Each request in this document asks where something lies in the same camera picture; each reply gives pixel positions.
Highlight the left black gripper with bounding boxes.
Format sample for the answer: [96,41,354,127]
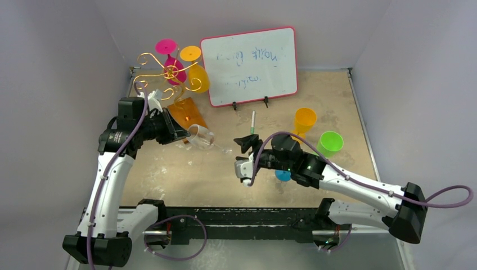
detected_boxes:
[137,107,191,145]

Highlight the clear wine glass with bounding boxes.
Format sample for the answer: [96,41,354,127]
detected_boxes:
[187,124,232,154]

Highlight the blue plastic wine glass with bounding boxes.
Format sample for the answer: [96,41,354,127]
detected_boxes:
[274,170,291,182]

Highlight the yellow plastic wine glass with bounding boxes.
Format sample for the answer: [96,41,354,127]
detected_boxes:
[179,46,210,93]

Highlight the pink plastic wine glass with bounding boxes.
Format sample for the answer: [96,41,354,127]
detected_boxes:
[155,39,187,86]

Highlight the gold wire wine glass rack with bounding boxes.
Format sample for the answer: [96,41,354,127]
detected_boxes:
[138,50,207,129]

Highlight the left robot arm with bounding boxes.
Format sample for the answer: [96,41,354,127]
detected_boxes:
[62,96,189,268]

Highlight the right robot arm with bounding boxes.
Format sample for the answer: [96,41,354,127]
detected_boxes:
[234,132,428,244]

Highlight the orange plastic wine glass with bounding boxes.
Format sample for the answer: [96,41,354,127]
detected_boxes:
[292,107,317,139]

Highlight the green plastic wine glass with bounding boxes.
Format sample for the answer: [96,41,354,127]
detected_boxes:
[317,130,344,158]

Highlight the green whiteboard marker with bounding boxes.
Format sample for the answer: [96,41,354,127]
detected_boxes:
[250,110,256,134]

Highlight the pink framed whiteboard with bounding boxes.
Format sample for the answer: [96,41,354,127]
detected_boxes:
[200,26,298,107]

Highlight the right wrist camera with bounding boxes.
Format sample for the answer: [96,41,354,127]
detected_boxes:
[234,153,258,187]

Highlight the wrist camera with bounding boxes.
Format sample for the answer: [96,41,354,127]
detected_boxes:
[135,89,163,115]
[234,153,258,187]

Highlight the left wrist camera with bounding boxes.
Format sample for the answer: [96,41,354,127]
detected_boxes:
[135,89,163,115]

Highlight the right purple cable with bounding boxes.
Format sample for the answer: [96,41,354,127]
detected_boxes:
[247,131,475,209]

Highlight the black aluminium base frame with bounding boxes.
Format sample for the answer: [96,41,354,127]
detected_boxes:
[146,204,354,245]

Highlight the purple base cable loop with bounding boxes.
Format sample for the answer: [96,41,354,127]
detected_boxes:
[143,215,208,262]

